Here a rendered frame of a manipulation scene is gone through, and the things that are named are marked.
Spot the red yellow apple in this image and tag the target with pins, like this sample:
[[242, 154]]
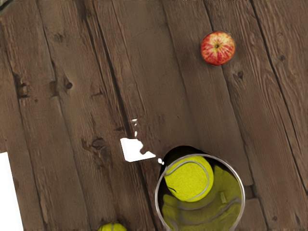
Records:
[[217, 48]]

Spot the yellow-green tennis ball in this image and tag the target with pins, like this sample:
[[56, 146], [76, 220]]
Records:
[[190, 179], [111, 227]]

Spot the clear plastic tube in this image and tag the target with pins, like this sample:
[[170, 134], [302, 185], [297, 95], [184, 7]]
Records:
[[237, 183]]

